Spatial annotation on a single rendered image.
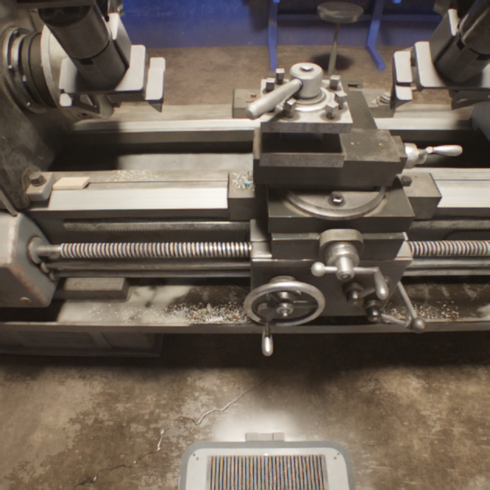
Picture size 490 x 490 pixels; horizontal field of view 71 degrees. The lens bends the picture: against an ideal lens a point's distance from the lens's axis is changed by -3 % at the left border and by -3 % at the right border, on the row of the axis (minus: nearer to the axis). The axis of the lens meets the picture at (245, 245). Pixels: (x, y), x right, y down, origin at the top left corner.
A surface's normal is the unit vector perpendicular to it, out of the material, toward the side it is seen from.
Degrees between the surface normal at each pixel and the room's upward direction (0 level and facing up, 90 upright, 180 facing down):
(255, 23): 90
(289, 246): 90
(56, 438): 0
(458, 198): 36
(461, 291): 0
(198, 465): 0
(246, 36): 90
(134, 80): 30
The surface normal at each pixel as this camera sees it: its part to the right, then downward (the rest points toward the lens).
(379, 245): 0.00, 0.77
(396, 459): -0.02, -0.64
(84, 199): -0.02, -0.07
